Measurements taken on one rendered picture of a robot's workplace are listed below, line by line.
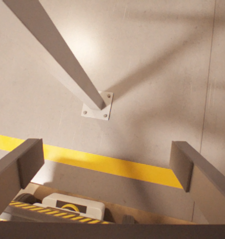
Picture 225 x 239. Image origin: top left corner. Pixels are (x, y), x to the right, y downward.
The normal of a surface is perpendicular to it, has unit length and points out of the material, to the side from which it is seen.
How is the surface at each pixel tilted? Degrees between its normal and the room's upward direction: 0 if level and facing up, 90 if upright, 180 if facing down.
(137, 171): 0
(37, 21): 90
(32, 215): 0
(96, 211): 0
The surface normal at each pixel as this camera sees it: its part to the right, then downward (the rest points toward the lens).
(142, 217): -0.12, -0.16
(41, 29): 0.98, 0.16
